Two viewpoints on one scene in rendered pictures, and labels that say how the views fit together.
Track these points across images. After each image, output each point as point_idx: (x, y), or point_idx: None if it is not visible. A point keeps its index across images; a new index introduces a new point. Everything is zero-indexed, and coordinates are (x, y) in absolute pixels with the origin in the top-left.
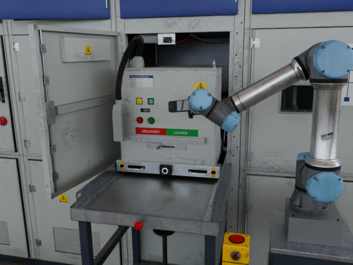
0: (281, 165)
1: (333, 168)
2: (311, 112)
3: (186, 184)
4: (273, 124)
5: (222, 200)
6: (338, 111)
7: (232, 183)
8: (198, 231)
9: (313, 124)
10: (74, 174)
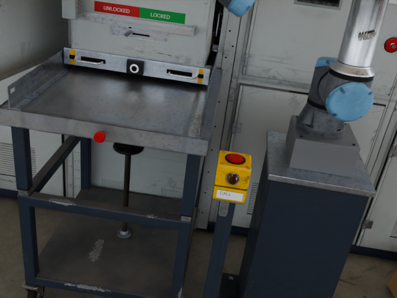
0: (286, 75)
1: (365, 78)
2: (336, 6)
3: (163, 88)
4: (285, 18)
5: (212, 113)
6: (387, 0)
7: (220, 94)
8: (180, 149)
9: (350, 17)
10: (1, 62)
